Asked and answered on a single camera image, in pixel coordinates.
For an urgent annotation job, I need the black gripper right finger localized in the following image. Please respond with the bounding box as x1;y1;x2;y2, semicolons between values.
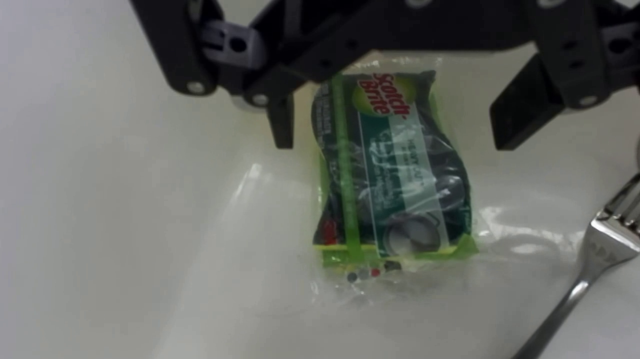
488;0;640;152

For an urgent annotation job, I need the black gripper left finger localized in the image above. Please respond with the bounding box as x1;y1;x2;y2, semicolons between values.
128;0;349;150

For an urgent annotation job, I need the white double basin sink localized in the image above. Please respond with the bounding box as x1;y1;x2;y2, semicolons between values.
0;0;640;359

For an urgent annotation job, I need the metal fork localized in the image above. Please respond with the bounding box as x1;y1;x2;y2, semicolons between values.
513;174;640;359

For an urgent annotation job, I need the green sponge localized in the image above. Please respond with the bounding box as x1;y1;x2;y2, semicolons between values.
309;62;483;301

